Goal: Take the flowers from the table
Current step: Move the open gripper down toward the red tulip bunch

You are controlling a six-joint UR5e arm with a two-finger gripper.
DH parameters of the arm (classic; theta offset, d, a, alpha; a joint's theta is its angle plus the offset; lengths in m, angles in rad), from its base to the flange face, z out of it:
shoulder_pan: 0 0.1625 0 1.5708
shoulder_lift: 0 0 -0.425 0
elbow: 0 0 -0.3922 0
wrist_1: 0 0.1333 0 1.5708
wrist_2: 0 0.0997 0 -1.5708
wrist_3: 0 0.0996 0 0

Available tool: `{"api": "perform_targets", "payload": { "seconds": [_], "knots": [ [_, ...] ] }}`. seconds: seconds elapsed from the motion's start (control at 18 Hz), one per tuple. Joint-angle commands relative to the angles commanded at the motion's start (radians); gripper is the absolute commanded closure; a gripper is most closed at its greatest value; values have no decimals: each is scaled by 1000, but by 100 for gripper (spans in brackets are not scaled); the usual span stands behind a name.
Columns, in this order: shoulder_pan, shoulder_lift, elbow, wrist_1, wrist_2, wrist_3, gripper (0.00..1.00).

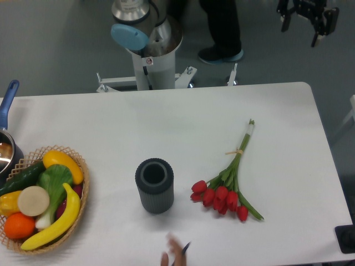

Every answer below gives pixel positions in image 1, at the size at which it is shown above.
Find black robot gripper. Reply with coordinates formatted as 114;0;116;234
276;0;339;47

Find silver robot arm blue cap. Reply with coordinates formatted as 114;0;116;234
111;1;339;58

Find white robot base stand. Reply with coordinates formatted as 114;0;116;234
97;52;197;93

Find blurred human hand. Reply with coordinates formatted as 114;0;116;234
160;234;187;266

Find person leg black trousers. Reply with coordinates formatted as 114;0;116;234
199;0;242;56

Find dark shoe blue sole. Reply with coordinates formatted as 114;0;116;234
197;47;244;65

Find red tulip bouquet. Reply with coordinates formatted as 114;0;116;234
190;119;264;222

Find dark grey ribbed vase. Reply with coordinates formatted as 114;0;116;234
135;158;174;214

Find black device at table edge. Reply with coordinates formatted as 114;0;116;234
334;224;354;254

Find dark pen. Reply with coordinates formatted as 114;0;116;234
181;242;191;255

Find red plastic fruit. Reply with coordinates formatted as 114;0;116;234
55;184;83;220

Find yellow plastic squash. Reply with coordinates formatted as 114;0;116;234
42;150;84;185

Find green plastic bok choy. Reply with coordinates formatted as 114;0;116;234
35;164;73;231

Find woven wicker basket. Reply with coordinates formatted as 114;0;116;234
1;145;90;255

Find yellow plastic banana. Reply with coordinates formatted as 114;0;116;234
21;183;80;251

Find green plastic cucumber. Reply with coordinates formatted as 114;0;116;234
1;161;45;196

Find beige round plastic slice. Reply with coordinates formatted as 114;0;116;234
17;186;49;217

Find yellow plastic bell pepper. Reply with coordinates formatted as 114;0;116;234
0;191;22;217

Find orange plastic orange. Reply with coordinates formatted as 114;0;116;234
4;212;35;239

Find blue handled saucepan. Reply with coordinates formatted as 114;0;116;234
1;80;23;186

